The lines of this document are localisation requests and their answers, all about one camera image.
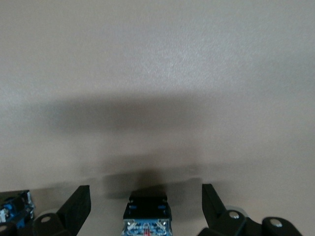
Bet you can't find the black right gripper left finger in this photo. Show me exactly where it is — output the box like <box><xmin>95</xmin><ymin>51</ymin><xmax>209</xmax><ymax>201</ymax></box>
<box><xmin>31</xmin><ymin>184</ymin><xmax>93</xmax><ymax>236</ymax></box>

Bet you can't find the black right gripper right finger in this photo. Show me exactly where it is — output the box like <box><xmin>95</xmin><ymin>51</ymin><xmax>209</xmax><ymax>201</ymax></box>
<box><xmin>198</xmin><ymin>183</ymin><xmax>304</xmax><ymax>236</ymax></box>

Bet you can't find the yellow push button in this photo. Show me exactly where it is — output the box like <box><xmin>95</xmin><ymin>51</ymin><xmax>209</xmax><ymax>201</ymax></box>
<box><xmin>122</xmin><ymin>191</ymin><xmax>173</xmax><ymax>236</ymax></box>

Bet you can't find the red push button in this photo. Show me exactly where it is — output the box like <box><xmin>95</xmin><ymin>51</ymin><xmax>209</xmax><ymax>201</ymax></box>
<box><xmin>0</xmin><ymin>189</ymin><xmax>35</xmax><ymax>232</ymax></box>

